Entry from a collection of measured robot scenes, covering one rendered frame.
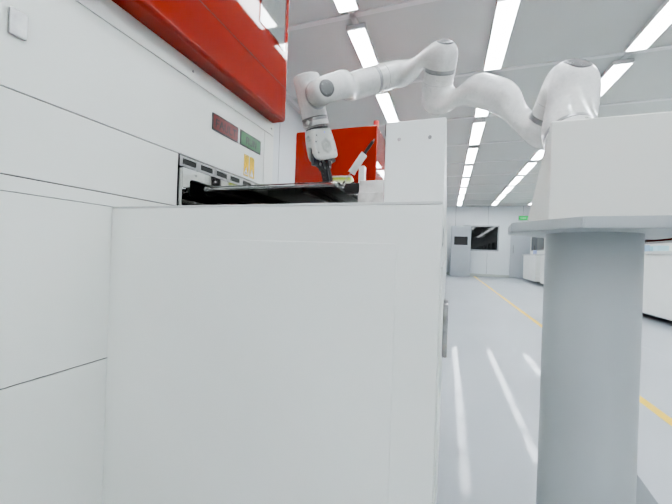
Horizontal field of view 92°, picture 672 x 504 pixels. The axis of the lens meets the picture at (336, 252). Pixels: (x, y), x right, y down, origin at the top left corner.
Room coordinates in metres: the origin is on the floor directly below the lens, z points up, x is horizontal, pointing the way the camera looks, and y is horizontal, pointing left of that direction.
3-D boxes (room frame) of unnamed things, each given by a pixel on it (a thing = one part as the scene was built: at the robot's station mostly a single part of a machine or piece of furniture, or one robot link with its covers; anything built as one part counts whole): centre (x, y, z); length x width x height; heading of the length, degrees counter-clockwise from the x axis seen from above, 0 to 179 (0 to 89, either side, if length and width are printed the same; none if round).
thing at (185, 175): (1.01, 0.32, 0.89); 0.44 x 0.02 x 0.10; 161
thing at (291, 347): (1.00, -0.01, 0.41); 0.96 x 0.64 x 0.82; 161
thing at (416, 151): (0.78, -0.21, 0.89); 0.55 x 0.09 x 0.14; 161
